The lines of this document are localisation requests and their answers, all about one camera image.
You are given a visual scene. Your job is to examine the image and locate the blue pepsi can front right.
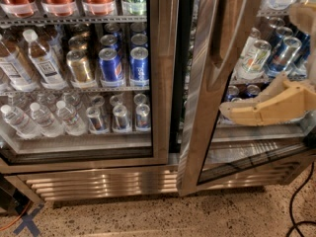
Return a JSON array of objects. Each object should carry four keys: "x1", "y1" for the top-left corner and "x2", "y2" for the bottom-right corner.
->
[{"x1": 129, "y1": 47, "x2": 149, "y2": 85}]

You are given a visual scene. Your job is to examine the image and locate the white 7up can right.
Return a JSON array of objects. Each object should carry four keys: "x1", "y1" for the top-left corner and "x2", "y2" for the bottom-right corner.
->
[{"x1": 237, "y1": 39, "x2": 271, "y2": 80}]

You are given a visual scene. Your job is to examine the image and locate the water bottle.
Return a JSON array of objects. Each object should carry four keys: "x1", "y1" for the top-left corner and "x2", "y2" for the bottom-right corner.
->
[
  {"x1": 1, "y1": 105, "x2": 41, "y2": 139},
  {"x1": 30, "y1": 102, "x2": 64, "y2": 137},
  {"x1": 56, "y1": 101, "x2": 87, "y2": 136}
]

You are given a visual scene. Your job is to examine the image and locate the blue pepsi can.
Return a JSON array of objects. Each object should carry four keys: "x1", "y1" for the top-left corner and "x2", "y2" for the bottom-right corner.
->
[
  {"x1": 129, "y1": 47, "x2": 149, "y2": 85},
  {"x1": 99, "y1": 47, "x2": 124, "y2": 87}
]

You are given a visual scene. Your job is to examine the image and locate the gold soda can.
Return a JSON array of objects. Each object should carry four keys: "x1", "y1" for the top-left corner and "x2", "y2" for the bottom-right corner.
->
[{"x1": 66, "y1": 50, "x2": 98, "y2": 89}]

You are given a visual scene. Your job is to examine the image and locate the blue pepsi can front left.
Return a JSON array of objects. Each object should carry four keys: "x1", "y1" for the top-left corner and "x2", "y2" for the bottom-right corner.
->
[{"x1": 99, "y1": 47, "x2": 124, "y2": 87}]

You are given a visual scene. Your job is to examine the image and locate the fridge glass door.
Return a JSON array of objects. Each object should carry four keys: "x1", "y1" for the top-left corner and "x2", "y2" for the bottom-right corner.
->
[
  {"x1": 177, "y1": 0, "x2": 316, "y2": 196},
  {"x1": 0, "y1": 0, "x2": 179, "y2": 173}
]

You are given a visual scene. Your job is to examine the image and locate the water bottle right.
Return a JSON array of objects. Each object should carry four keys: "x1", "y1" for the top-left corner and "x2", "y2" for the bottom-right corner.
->
[{"x1": 56, "y1": 101, "x2": 87, "y2": 136}]

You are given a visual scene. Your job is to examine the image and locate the water bottle left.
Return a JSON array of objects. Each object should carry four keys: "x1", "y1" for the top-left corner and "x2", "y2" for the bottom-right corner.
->
[{"x1": 1, "y1": 105, "x2": 41, "y2": 139}]

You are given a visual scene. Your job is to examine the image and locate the tea bottle far left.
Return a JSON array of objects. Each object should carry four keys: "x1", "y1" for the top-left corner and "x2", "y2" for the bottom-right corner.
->
[{"x1": 0, "y1": 36, "x2": 38, "y2": 91}]

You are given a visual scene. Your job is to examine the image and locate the orange cable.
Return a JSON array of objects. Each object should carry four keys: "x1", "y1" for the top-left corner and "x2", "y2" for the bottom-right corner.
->
[{"x1": 0, "y1": 199, "x2": 33, "y2": 232}]

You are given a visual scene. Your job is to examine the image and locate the red bottle left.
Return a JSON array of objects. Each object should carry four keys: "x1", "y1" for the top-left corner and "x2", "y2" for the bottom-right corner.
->
[{"x1": 1, "y1": 0, "x2": 38, "y2": 18}]

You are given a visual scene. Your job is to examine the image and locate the small energy can middle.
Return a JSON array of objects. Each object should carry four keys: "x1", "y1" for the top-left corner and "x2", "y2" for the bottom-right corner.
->
[{"x1": 113, "y1": 105, "x2": 130, "y2": 130}]

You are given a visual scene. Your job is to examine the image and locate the small energy can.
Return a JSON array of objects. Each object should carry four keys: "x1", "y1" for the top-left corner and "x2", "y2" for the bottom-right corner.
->
[
  {"x1": 86, "y1": 107, "x2": 108, "y2": 133},
  {"x1": 135, "y1": 104, "x2": 151, "y2": 130},
  {"x1": 113, "y1": 105, "x2": 130, "y2": 130}
]

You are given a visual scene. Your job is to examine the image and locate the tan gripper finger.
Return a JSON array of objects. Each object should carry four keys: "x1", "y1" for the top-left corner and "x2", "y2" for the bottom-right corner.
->
[
  {"x1": 219, "y1": 72, "x2": 316, "y2": 126},
  {"x1": 288, "y1": 3, "x2": 316, "y2": 37}
]

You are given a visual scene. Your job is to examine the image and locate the steel fridge bottom grille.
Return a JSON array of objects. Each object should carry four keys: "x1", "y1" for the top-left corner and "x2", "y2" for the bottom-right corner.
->
[{"x1": 5, "y1": 153, "x2": 315, "y2": 203}]

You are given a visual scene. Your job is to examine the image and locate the small energy can left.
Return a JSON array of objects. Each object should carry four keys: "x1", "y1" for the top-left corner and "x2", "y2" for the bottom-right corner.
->
[{"x1": 86, "y1": 107, "x2": 108, "y2": 133}]

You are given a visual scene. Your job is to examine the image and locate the tea bottle white cap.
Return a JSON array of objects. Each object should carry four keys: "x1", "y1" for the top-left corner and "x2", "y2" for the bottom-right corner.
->
[{"x1": 23, "y1": 29, "x2": 67, "y2": 90}]

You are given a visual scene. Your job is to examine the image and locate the black power cable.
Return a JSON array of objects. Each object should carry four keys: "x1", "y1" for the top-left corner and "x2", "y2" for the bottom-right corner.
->
[{"x1": 284, "y1": 161, "x2": 316, "y2": 237}]

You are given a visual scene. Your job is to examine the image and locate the water bottle middle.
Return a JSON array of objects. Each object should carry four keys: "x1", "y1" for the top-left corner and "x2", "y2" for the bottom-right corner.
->
[{"x1": 30, "y1": 102, "x2": 64, "y2": 137}]

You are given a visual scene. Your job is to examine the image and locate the small energy can right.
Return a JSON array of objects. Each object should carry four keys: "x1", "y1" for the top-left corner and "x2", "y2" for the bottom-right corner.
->
[{"x1": 135, "y1": 104, "x2": 151, "y2": 130}]

